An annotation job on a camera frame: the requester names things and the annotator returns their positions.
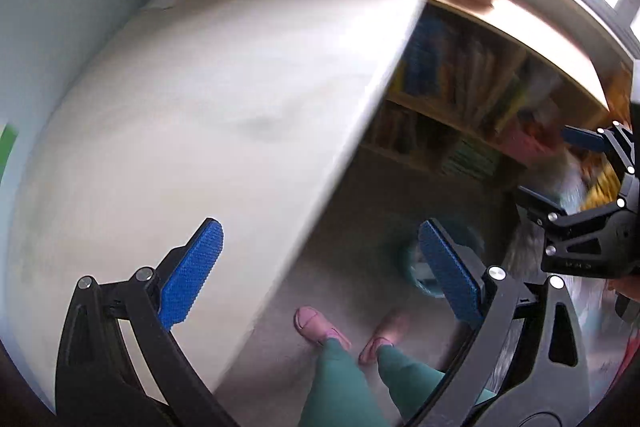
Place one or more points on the person's right leg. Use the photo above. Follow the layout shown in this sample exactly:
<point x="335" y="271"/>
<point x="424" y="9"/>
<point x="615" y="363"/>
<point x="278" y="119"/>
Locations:
<point x="410" y="377"/>

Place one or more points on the person's leg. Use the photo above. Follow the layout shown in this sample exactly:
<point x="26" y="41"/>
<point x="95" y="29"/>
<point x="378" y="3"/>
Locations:
<point x="340" y="387"/>
<point x="410" y="377"/>

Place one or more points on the person's left leg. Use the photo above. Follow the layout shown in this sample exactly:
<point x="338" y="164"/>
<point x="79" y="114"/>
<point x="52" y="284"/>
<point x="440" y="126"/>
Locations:
<point x="340" y="387"/>

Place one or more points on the green object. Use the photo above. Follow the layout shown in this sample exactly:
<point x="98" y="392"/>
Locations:
<point x="6" y="149"/>

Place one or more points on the pink shoe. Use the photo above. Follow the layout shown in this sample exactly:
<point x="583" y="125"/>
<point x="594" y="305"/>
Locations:
<point x="315" y="322"/>
<point x="382" y="339"/>

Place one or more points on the teal round bin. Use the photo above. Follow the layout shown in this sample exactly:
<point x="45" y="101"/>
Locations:
<point x="412" y="267"/>

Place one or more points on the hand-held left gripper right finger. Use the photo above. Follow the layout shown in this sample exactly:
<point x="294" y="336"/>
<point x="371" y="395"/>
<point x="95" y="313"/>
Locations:
<point x="447" y="272"/>

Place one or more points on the yellow cloth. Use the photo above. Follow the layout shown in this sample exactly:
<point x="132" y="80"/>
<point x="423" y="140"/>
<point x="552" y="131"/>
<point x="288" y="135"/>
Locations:
<point x="602" y="187"/>

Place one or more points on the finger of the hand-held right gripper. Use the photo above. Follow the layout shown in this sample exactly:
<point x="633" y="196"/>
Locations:
<point x="582" y="139"/>
<point x="580" y="237"/>

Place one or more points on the red cloth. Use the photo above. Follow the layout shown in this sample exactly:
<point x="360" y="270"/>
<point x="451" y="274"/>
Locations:
<point x="629" y="349"/>

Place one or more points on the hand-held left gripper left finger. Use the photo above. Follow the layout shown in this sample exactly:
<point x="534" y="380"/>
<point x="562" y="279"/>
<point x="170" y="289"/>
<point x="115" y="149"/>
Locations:
<point x="192" y="272"/>

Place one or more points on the wooden bookshelf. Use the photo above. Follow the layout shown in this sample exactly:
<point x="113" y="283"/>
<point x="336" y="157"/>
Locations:
<point x="550" y="52"/>

